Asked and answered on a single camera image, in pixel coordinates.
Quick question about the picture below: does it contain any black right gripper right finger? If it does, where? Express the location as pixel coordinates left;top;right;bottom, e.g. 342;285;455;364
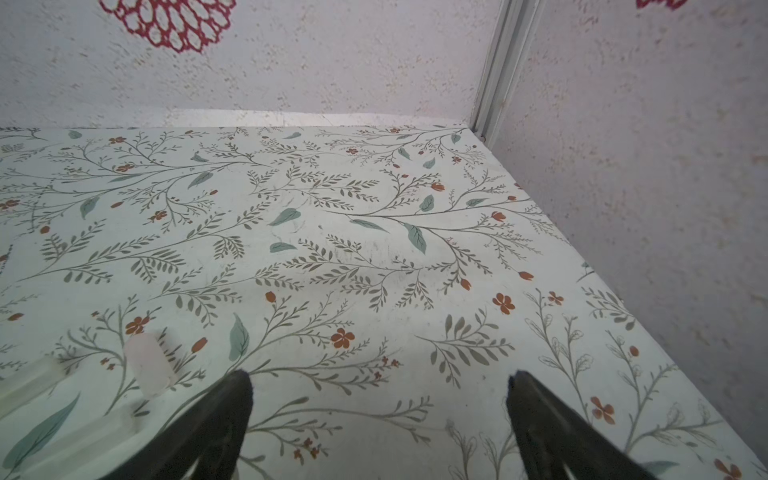
506;370;654;480

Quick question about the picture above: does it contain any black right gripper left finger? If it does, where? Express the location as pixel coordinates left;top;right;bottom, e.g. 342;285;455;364
105;370;253;479

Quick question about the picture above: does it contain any translucent clear pen cap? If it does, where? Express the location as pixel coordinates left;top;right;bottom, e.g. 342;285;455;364
21;407;138;479

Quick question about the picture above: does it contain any translucent yellow pen cap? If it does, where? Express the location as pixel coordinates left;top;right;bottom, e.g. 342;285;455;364
1;356;66;418

